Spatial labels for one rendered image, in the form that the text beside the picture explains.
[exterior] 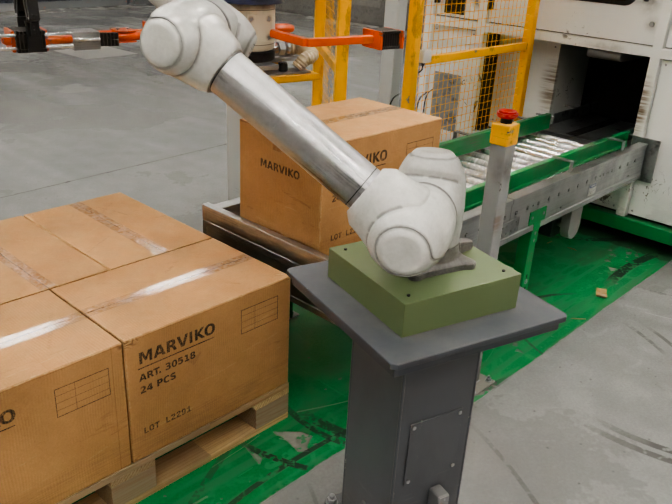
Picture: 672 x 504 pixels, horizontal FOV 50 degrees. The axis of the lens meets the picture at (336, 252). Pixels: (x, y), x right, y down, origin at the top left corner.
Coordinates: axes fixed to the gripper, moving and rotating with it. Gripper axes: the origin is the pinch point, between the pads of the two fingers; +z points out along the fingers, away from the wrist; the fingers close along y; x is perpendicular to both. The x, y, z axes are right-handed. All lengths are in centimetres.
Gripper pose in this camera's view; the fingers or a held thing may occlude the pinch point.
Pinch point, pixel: (29, 37)
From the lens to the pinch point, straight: 199.8
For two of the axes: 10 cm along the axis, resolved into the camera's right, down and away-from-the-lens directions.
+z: -0.5, 9.1, 4.1
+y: -5.5, -3.7, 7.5
